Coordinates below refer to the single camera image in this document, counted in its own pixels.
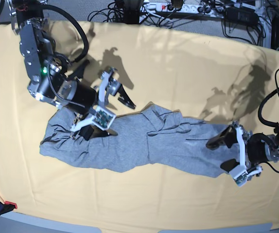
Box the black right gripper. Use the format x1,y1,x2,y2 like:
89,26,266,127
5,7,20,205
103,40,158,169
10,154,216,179
56,71,136,140

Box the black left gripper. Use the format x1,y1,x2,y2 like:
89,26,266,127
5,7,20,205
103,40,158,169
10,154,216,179
206,126,279,173

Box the grey t-shirt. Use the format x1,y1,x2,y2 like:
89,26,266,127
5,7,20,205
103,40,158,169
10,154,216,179
40,104,239,178

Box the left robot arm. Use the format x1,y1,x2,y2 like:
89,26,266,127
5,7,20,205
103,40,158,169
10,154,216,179
206,85,279,179

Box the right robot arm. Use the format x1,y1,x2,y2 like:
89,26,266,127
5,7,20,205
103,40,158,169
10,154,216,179
8,0,136,140

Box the yellow table cloth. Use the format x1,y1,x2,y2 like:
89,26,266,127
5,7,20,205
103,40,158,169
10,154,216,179
0,22,279,233

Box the white power strip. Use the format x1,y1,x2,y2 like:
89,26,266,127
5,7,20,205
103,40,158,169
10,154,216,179
142,1,223,17

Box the black power adapter brick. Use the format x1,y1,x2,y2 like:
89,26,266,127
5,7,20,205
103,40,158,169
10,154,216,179
225,7,259,27

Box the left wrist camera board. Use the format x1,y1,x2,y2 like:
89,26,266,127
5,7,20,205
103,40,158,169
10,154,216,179
233,172,247,187

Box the black centre post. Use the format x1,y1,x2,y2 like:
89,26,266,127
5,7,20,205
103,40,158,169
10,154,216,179
123,0,141,24

